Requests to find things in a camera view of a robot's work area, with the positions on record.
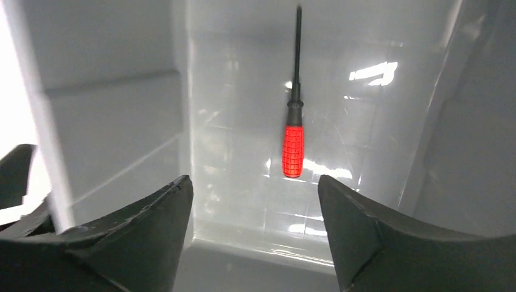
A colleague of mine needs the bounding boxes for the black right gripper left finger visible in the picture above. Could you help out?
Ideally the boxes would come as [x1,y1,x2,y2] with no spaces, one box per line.
[1,175,194,291]

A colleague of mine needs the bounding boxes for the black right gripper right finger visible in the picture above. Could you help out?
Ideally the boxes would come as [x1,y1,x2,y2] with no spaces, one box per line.
[318,175,515,291]

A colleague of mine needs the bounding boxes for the red handled screwdriver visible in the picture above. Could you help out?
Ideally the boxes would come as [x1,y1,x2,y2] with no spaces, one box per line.
[282,5,304,178]

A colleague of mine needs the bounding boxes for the grey plastic storage bin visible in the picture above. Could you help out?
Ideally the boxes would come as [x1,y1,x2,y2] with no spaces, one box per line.
[1,1,515,291]

